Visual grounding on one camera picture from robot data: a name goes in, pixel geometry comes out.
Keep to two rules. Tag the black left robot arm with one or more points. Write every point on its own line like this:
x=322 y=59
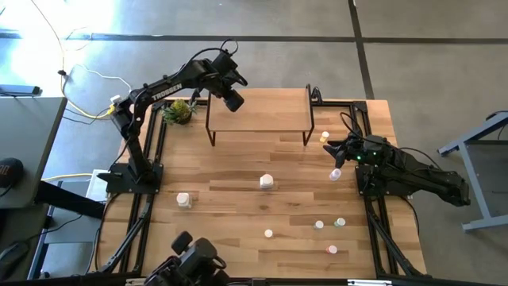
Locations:
x=166 y=91

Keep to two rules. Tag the yellow plug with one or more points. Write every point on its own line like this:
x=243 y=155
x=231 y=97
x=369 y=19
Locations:
x=112 y=110

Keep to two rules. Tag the green medicine vial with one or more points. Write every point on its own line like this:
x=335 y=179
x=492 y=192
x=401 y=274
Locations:
x=339 y=222

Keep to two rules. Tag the black desk beam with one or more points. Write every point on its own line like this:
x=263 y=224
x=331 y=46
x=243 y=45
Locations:
x=67 y=198

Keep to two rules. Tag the grey desk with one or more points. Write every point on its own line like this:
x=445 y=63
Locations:
x=28 y=131

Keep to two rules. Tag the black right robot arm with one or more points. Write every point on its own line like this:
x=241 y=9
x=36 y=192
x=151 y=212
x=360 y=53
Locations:
x=428 y=175

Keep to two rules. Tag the black rounded object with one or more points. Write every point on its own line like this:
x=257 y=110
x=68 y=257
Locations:
x=12 y=258

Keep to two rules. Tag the grey platform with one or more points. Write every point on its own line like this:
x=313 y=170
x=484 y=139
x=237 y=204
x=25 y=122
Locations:
x=71 y=230

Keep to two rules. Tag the clear white-capped medicine vial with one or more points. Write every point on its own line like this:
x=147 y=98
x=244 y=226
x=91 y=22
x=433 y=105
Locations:
x=268 y=233

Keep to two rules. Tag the black round pouch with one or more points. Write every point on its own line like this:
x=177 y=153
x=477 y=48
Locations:
x=10 y=172

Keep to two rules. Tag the white power adapter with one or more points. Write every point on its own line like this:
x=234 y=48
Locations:
x=116 y=99

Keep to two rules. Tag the large white medicine bottle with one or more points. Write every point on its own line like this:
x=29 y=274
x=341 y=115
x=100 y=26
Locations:
x=183 y=199
x=266 y=181

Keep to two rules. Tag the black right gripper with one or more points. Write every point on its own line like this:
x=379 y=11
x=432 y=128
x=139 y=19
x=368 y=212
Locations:
x=355 y=149

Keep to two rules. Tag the black centre bracket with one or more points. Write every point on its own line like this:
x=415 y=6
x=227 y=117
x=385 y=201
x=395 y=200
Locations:
x=259 y=282

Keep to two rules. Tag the black aluminium table frame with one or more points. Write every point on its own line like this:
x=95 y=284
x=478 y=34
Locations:
x=360 y=105

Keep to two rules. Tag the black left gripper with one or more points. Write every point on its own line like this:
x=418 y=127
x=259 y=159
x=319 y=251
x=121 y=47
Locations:
x=224 y=65

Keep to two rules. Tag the white box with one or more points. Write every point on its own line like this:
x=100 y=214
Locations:
x=95 y=190

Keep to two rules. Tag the silver bracket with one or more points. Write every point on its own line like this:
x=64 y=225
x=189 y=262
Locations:
x=135 y=282
x=369 y=283

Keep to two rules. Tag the dark flat device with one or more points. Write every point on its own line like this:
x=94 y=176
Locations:
x=20 y=90

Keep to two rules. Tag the yellow medicine vial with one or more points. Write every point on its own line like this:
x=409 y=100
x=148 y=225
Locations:
x=324 y=136

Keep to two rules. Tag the red medicine vial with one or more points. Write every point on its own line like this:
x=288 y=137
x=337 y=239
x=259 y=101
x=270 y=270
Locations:
x=331 y=249

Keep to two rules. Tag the wooden shelf with black legs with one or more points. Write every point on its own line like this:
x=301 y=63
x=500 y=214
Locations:
x=270 y=111

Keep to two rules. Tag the blue-grey metal table frame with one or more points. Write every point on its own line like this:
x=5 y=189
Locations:
x=476 y=133

